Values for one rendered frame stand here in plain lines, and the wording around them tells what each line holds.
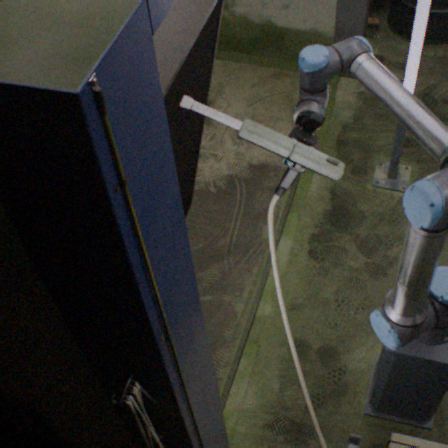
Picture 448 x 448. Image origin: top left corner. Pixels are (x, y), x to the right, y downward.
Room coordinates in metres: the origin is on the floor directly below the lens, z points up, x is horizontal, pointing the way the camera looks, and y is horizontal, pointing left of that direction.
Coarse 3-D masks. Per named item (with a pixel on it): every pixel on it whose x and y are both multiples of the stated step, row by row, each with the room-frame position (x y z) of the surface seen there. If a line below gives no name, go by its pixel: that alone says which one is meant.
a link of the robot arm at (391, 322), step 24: (408, 192) 1.01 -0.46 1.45; (432, 192) 0.97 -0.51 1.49; (408, 216) 0.98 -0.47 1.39; (432, 216) 0.92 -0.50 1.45; (408, 240) 0.98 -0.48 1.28; (432, 240) 0.94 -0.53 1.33; (408, 264) 0.96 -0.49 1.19; (432, 264) 0.94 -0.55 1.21; (408, 288) 0.94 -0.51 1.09; (384, 312) 0.97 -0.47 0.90; (408, 312) 0.93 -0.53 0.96; (432, 312) 0.96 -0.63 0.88; (384, 336) 0.93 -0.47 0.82; (408, 336) 0.90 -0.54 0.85
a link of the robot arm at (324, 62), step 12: (312, 48) 1.54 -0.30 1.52; (324, 48) 1.53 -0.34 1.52; (300, 60) 1.51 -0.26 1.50; (312, 60) 1.48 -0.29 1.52; (324, 60) 1.48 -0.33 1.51; (336, 60) 1.51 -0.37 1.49; (300, 72) 1.50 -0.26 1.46; (312, 72) 1.47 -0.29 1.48; (324, 72) 1.48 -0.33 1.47; (336, 72) 1.50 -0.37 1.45; (300, 84) 1.50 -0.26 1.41; (312, 84) 1.47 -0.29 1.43; (324, 84) 1.48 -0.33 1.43
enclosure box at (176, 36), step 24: (192, 0) 1.66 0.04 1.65; (216, 0) 1.69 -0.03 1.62; (168, 24) 1.54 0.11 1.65; (192, 24) 1.54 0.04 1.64; (216, 24) 1.81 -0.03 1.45; (168, 48) 1.43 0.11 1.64; (192, 48) 1.85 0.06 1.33; (216, 48) 1.80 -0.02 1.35; (168, 72) 1.34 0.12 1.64; (192, 72) 1.85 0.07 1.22; (168, 96) 1.89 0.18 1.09; (192, 96) 1.85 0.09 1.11; (168, 120) 1.89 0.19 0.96; (192, 120) 1.86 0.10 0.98; (192, 144) 1.86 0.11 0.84; (192, 168) 1.87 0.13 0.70; (192, 192) 1.85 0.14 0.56
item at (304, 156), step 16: (208, 112) 1.30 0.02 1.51; (240, 128) 1.27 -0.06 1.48; (256, 128) 1.26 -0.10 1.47; (256, 144) 1.24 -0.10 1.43; (272, 144) 1.22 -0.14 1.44; (288, 144) 1.23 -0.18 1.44; (304, 144) 1.24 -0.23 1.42; (304, 160) 1.19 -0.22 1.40; (320, 160) 1.19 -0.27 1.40; (336, 160) 1.18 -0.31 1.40; (288, 176) 1.22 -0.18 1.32; (336, 176) 1.16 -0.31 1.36
